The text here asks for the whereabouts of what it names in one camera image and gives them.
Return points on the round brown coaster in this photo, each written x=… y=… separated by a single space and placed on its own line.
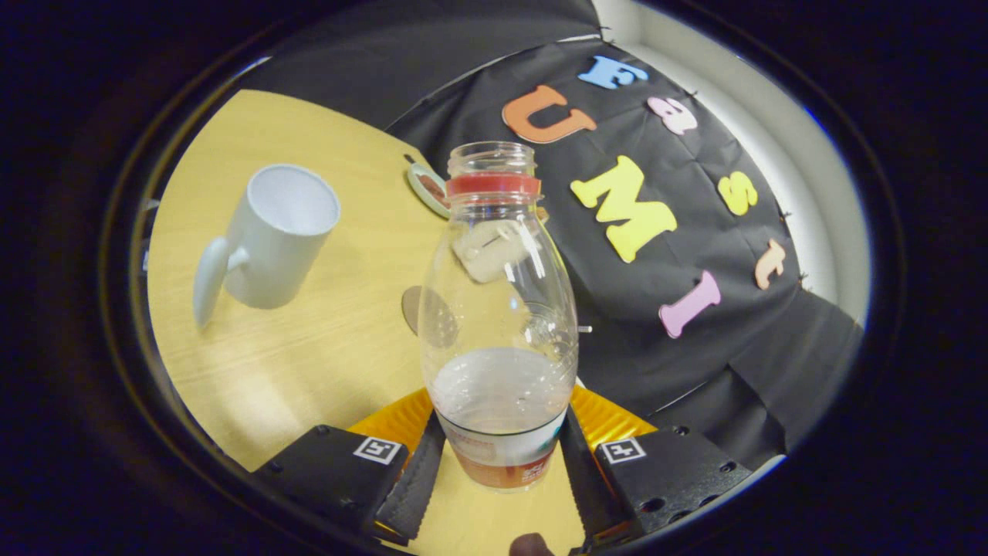
x=411 y=309

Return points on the white toaster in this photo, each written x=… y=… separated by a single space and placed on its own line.
x=486 y=255

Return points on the clear plastic juice bottle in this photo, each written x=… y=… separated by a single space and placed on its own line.
x=498 y=386

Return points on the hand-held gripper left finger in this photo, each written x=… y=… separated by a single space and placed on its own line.
x=421 y=479

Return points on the white cup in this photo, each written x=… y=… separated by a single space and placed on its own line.
x=270 y=247

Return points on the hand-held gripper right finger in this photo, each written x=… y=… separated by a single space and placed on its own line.
x=583 y=483

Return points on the wooden table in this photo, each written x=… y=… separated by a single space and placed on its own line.
x=340 y=363

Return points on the green plate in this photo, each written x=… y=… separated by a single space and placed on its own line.
x=423 y=189

